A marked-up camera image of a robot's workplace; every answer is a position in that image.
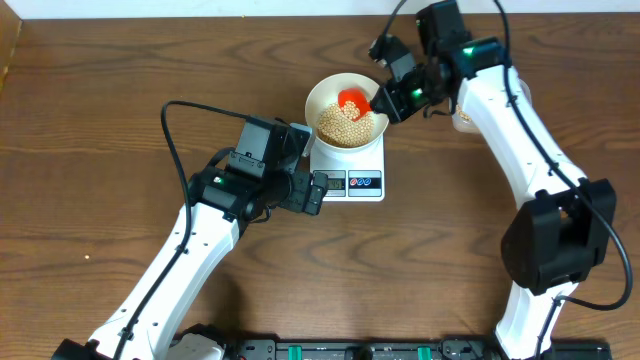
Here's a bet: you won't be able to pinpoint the red plastic measuring scoop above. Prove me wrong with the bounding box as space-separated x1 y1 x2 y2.
338 88 371 122

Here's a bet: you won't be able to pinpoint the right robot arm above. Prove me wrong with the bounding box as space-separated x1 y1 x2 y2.
369 1 616 359

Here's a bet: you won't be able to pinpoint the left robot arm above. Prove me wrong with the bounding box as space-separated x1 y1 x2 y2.
53 117 328 359

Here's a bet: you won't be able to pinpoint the white digital kitchen scale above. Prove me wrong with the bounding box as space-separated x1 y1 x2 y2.
310 136 385 202

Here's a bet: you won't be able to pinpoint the soybeans in bowl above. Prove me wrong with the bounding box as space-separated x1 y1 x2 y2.
316 103 374 148

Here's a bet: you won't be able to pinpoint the cream round bowl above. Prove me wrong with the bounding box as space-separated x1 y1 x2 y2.
305 73 389 152

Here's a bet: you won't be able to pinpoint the clear plastic soybean container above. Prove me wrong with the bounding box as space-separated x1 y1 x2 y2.
452 79 533 134

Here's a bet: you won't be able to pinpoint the left black cable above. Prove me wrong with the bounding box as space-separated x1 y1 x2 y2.
112 99 251 360

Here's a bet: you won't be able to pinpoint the black cable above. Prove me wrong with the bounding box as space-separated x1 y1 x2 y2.
112 99 251 360
379 0 634 360

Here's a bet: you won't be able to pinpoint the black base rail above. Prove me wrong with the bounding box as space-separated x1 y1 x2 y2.
169 337 612 360

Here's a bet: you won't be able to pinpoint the right black cable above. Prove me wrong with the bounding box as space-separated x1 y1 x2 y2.
379 0 634 360

